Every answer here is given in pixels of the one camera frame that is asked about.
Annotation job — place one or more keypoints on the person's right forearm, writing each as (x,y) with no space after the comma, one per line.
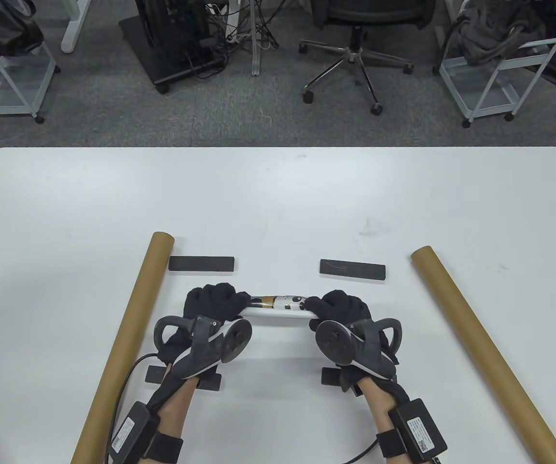
(379,406)

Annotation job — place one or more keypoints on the person's right hand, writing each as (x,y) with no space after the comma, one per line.
(341,304)

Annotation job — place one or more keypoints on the black wrist sensor box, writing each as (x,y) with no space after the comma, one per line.
(418,429)
(130,427)

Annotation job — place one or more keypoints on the black office chair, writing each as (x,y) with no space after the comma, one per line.
(355,53)

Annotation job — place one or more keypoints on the grey and white hand controller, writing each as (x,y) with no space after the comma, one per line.
(205,350)
(362,350)

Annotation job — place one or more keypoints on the white desk leg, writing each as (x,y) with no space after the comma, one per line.
(72,34)

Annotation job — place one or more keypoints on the white upright post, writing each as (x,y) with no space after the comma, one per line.
(256,58)

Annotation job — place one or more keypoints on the colourful cartoon panel poster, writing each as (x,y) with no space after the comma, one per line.
(278,307)

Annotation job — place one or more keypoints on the black wheeled computer stand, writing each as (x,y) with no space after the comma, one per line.
(171,48)

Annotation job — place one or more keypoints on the person's left hand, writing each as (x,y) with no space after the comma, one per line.
(215,302)

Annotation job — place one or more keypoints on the brown cardboard mailing tube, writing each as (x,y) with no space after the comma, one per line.
(476,348)
(152,270)

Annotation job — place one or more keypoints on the white power strip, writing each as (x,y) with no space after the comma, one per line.
(233,24)

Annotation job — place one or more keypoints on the black bar weight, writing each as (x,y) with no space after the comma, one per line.
(330,377)
(154,375)
(200,264)
(353,269)

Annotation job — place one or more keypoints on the person's left forearm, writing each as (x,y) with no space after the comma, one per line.
(176,415)

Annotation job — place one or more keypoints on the black bag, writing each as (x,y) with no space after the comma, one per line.
(2,29)

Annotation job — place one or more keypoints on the grey bag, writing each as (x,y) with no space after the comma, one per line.
(490,38)

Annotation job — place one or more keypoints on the white wheeled cart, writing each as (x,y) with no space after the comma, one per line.
(17,92)
(490,96)

